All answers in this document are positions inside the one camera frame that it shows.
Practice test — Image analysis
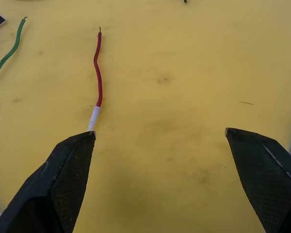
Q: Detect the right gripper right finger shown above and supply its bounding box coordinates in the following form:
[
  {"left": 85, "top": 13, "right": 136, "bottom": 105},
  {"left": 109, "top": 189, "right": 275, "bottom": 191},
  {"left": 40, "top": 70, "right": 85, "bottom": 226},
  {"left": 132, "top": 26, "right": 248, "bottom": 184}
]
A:
[{"left": 224, "top": 127, "right": 291, "bottom": 233}]

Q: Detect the green twisted candle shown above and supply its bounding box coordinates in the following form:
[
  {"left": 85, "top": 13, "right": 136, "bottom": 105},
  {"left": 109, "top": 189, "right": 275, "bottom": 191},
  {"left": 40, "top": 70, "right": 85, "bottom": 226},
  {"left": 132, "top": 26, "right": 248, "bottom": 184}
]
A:
[{"left": 0, "top": 16, "right": 28, "bottom": 84}]

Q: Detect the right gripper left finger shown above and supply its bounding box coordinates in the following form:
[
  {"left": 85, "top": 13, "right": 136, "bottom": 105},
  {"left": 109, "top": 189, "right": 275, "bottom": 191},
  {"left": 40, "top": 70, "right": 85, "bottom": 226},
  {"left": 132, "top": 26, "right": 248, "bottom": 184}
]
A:
[{"left": 0, "top": 130, "right": 98, "bottom": 233}]

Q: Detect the yellow table mat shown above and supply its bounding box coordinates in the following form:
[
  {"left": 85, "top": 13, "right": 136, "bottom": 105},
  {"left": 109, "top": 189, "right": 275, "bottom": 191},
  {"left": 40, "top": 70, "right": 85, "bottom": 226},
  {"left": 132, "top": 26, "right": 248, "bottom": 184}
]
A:
[{"left": 0, "top": 0, "right": 291, "bottom": 233}]

